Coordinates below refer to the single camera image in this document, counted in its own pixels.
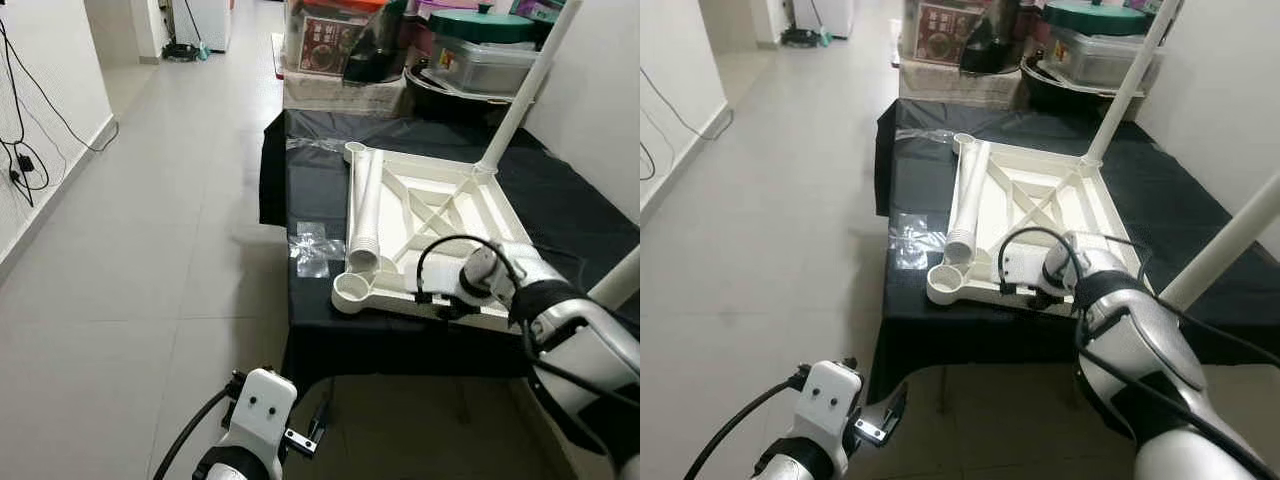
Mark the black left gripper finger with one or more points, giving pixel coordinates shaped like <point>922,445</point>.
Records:
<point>325,415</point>
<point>895,405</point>

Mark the white plastic children table top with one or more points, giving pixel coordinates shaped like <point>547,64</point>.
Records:
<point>440,170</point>
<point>1040,165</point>

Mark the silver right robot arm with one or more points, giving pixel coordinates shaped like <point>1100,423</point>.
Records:
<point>1150,340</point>
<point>590,335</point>

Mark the black tablecloth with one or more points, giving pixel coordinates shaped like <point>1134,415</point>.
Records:
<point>920,330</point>
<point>320,330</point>

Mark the clear tape patch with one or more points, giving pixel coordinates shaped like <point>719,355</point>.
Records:
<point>920,240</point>
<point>315,143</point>
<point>315,250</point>

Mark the black round bowl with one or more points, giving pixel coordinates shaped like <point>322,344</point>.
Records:
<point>430,95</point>
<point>1045,88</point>

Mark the beige patterned box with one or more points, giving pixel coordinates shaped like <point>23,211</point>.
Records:
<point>340,95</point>
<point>950,85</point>

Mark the clear plastic storage box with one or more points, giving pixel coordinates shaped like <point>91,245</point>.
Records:
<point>490,68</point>
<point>1100,58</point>

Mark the orange lid storage box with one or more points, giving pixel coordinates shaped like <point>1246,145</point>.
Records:
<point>325,45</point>
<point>940,35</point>

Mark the green round lid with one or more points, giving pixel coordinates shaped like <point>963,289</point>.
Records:
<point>1095,18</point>
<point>485,27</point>

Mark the black head mop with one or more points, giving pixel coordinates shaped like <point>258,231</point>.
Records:
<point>800,38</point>
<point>180,52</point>

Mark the white appliance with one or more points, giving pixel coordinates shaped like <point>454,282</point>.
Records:
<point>210,20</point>
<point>825,15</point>

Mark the black power adapter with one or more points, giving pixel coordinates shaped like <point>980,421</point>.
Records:
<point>25,163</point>

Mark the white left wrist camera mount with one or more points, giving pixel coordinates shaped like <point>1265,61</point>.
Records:
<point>262,405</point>
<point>828,395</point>

